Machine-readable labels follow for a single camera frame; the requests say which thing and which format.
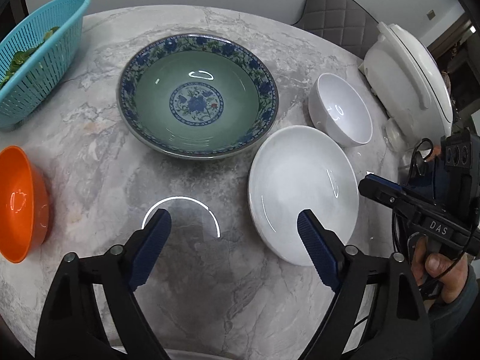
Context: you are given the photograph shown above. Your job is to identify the clear plastic cup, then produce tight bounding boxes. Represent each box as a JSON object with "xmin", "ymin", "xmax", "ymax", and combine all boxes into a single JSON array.
[{"xmin": 382, "ymin": 118, "xmax": 408, "ymax": 153}]

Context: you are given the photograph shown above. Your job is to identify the dark blue appliance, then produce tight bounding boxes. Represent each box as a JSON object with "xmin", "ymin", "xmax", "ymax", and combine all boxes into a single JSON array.
[{"xmin": 404, "ymin": 152, "xmax": 450, "ymax": 203}]

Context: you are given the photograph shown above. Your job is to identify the right hand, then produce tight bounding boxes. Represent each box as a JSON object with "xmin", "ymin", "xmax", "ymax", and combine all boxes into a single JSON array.
[{"xmin": 411, "ymin": 236, "xmax": 469, "ymax": 304}]

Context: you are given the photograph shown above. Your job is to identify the green blue floral bowl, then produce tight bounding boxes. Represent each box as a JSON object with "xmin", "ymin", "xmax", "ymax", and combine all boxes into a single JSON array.
[{"xmin": 117, "ymin": 33, "xmax": 279, "ymax": 160}]

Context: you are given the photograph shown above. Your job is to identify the small white plate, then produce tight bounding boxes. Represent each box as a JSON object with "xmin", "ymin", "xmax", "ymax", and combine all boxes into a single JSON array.
[{"xmin": 248, "ymin": 125, "xmax": 359, "ymax": 267}]

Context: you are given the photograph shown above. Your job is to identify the black cable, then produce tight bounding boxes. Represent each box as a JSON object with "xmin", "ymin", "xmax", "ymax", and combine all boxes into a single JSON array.
[{"xmin": 352, "ymin": 137, "xmax": 474, "ymax": 331}]

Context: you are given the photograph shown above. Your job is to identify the green leafy vegetables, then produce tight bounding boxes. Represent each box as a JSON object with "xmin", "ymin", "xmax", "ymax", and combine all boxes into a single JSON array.
[{"xmin": 0, "ymin": 26, "xmax": 59, "ymax": 88}]

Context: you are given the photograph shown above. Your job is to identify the teal plastic colander basket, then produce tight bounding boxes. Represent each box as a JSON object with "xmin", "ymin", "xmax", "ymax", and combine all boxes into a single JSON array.
[{"xmin": 1, "ymin": 0, "xmax": 91, "ymax": 130}]

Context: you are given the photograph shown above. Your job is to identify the right forearm grey sleeve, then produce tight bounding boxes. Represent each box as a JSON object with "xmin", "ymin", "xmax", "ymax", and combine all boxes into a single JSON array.
[{"xmin": 428, "ymin": 266, "xmax": 479, "ymax": 360}]

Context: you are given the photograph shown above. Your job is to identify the white rice cooker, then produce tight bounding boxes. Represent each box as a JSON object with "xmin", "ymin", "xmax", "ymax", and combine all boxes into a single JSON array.
[{"xmin": 359, "ymin": 22, "xmax": 453, "ymax": 141}]

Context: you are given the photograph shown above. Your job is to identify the grey quilted chair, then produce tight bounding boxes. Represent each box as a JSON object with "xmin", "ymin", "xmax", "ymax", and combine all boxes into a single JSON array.
[{"xmin": 294, "ymin": 0, "xmax": 379, "ymax": 59}]

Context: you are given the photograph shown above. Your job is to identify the small white rice bowl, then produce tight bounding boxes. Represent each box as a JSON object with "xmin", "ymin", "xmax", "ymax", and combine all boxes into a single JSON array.
[{"xmin": 307, "ymin": 72, "xmax": 373, "ymax": 147}]

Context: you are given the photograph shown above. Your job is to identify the orange plastic bowl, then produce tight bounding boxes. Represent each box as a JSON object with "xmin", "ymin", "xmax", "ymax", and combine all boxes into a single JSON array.
[{"xmin": 0, "ymin": 145, "xmax": 50, "ymax": 263}]

